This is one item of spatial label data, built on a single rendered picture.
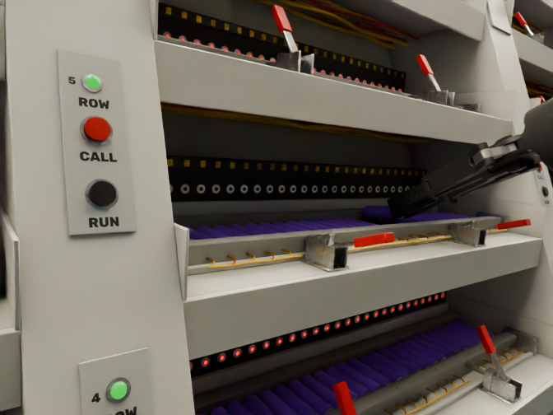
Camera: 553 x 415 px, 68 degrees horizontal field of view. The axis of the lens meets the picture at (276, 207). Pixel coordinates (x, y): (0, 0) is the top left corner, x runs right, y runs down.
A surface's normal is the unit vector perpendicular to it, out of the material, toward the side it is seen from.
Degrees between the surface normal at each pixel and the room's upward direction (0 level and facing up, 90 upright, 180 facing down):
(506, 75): 90
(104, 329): 90
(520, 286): 90
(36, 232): 90
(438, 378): 111
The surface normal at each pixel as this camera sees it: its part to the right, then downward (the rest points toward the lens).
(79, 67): 0.59, -0.22
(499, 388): -0.80, 0.03
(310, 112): 0.60, 0.15
